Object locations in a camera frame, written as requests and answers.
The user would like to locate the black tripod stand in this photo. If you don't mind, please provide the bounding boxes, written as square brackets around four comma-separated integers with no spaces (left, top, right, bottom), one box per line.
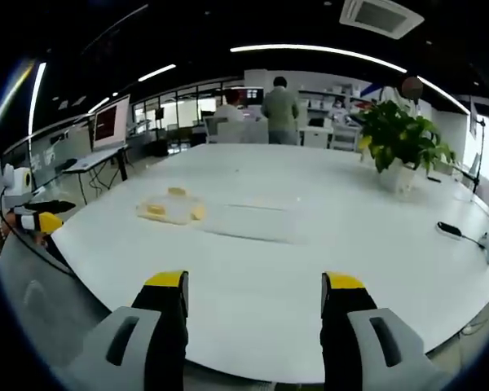
[459,115,487,197]

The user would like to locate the large computer monitor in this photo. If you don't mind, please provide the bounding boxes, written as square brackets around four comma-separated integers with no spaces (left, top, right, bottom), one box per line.
[90,94,131,152]

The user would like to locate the white side desk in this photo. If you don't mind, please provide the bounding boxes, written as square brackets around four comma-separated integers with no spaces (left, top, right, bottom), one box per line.
[61,143,132,205]

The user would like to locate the green leafy plant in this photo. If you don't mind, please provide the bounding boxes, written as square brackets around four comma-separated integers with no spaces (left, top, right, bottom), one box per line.
[355,99,458,174]

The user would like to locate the white plant pot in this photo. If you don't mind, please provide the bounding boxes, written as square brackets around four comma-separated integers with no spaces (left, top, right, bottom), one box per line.
[377,157,417,194]

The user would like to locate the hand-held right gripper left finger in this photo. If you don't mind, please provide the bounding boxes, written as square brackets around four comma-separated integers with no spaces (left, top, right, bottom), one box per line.
[63,270,190,391]

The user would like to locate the white storage shelves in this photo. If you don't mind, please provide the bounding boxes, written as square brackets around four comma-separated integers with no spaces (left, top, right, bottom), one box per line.
[298,84,372,151]

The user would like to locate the ceiling air vent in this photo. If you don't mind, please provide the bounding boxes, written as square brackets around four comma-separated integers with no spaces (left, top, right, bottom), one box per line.
[338,0,425,41]

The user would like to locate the short ceiling light strip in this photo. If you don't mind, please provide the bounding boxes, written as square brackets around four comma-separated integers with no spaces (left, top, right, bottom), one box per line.
[137,63,178,83]

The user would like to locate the long ceiling light strip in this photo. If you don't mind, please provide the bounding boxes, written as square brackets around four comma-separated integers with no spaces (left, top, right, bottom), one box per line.
[229,43,408,75]

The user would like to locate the brown ball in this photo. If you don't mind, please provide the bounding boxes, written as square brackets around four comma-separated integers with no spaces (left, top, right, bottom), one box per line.
[400,76,425,99]

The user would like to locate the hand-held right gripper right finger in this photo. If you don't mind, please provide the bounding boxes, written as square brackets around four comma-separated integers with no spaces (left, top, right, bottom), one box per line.
[319,271,452,391]

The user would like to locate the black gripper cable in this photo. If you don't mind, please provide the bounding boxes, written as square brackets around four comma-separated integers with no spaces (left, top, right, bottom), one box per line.
[6,226,79,279]

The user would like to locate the black microphone with cable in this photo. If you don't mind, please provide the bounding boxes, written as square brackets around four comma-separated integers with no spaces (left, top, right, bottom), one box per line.
[436,221,487,250]

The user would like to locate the small background monitor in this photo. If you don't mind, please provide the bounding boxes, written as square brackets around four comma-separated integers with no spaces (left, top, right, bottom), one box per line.
[244,86,266,109]

